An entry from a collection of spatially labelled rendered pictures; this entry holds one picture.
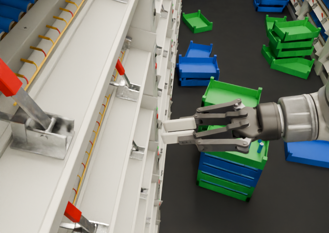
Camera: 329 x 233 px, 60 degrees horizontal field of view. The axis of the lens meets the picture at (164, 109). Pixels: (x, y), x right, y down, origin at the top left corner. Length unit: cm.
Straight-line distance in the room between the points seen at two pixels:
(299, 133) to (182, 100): 162
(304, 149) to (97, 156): 170
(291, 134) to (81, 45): 40
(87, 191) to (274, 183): 148
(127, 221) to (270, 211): 119
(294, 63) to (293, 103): 216
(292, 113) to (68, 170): 43
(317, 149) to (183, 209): 96
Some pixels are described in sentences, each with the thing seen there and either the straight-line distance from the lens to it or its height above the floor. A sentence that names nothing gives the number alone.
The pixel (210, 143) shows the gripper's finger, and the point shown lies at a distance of 56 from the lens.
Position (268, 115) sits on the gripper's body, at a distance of 57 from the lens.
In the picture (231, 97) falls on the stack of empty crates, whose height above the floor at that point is 32.
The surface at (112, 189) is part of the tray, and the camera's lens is 43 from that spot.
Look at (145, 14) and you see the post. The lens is 63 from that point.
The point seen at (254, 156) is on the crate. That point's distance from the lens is 147.
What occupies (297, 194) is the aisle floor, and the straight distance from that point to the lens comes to 182.
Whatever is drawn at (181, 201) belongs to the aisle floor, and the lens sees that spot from 165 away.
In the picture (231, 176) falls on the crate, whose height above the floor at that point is 19.
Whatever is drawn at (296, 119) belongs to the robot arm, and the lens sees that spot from 57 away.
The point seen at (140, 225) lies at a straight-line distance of 82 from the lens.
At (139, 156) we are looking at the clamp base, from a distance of 69.
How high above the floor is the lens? 147
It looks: 45 degrees down
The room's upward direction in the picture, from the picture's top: straight up
